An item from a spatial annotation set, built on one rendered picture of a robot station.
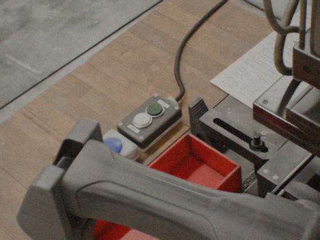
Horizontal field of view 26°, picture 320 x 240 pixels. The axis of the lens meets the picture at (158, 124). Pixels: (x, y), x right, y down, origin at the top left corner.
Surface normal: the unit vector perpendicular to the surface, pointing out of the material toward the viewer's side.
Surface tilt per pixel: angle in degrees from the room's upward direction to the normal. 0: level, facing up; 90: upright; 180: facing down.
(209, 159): 90
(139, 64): 0
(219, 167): 90
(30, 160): 0
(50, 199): 90
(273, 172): 0
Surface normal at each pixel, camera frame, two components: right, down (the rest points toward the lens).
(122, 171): -0.08, -0.65
